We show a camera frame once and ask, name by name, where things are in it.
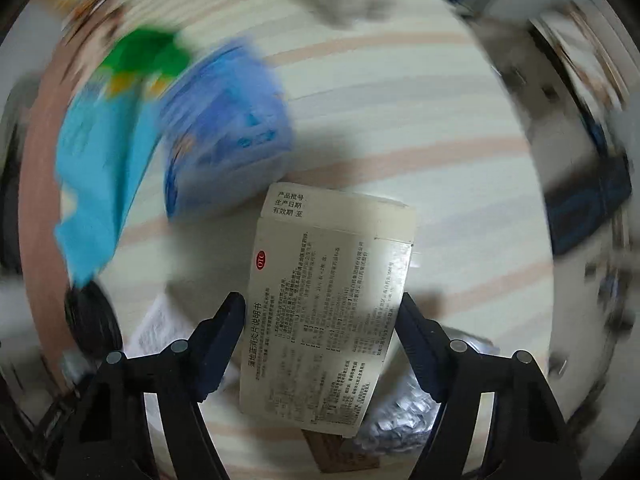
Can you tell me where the black round object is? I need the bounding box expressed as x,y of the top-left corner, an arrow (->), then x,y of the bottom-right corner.
65,280 -> 123,361

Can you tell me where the blue white packet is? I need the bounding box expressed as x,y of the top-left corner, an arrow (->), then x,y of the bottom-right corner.
157,40 -> 296,218

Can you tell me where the white medicine box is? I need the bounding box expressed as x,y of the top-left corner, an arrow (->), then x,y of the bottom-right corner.
239,181 -> 418,437

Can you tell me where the silver blister pack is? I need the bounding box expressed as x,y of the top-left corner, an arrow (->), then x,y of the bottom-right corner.
352,327 -> 501,453

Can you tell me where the blue green snack bag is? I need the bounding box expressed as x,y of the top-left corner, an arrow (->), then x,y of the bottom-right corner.
54,27 -> 193,286

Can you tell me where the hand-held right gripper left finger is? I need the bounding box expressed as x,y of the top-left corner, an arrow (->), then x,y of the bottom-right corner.
57,291 -> 247,480

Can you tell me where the brown cardboard box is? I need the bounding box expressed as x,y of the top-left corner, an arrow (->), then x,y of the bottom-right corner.
301,427 -> 396,474

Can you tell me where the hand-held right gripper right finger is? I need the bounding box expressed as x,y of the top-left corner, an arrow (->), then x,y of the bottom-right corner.
395,292 -> 583,480

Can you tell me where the dark blue object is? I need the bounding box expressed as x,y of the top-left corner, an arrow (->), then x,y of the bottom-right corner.
542,155 -> 633,256

